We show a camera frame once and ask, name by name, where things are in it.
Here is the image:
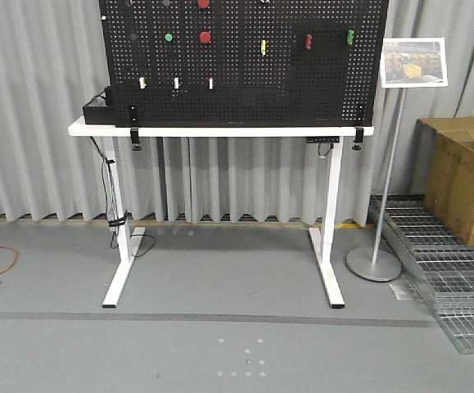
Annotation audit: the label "lower red mushroom button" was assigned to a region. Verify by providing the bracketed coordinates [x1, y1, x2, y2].
[200, 31, 212, 44]

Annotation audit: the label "red mushroom button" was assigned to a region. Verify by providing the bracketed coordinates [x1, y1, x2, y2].
[200, 31, 212, 44]
[197, 0, 210, 9]

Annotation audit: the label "upper red mushroom button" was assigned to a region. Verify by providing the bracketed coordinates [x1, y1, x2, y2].
[197, 0, 210, 9]

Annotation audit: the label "desk control panel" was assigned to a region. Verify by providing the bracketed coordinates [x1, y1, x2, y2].
[305, 136, 340, 143]

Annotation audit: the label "right black pegboard clamp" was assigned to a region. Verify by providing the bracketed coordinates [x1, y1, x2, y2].
[352, 104, 364, 151]

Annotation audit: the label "black pegboard clamp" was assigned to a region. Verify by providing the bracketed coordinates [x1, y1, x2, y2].
[129, 105, 142, 151]
[352, 104, 364, 151]

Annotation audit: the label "left black pegboard clamp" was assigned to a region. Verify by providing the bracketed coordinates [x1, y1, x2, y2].
[129, 105, 142, 151]

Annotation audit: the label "white standing desk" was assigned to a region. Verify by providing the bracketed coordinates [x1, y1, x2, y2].
[68, 116, 375, 309]

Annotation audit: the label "black perforated pegboard panel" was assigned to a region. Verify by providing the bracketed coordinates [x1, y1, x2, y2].
[99, 0, 388, 127]

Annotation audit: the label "black box on desk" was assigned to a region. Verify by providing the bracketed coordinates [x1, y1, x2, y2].
[83, 86, 115, 124]

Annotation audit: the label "sign stand with photo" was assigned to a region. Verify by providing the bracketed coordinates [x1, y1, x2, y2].
[346, 37, 449, 282]

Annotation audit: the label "brown cardboard box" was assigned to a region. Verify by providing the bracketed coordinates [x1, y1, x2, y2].
[418, 116, 474, 246]

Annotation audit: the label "metal floor grating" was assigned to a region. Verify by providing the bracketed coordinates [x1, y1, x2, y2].
[368, 195, 474, 354]

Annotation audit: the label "grey curtain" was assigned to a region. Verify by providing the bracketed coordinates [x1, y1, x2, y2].
[0, 1, 474, 224]

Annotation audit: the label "black cables on desk leg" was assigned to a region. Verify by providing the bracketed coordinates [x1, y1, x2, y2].
[88, 136, 156, 259]

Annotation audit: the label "yellow-tipped white rocker switch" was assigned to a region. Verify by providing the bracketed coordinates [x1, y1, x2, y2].
[139, 77, 147, 89]

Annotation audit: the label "red toggle switch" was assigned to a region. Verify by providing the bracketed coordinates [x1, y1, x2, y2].
[305, 34, 313, 50]

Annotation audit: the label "green toggle switch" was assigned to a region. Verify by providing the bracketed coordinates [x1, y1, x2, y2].
[346, 29, 354, 46]

